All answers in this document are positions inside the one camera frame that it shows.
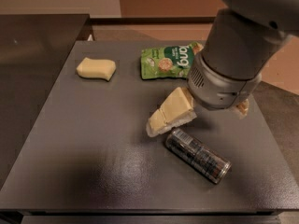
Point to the green snack bag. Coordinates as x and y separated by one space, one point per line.
168 62

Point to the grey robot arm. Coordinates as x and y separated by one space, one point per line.
223 72

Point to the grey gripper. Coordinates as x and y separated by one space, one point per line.
221 89

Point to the dark redbull can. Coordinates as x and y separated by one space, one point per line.
200 157

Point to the yellow sponge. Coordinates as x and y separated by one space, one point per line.
96 68

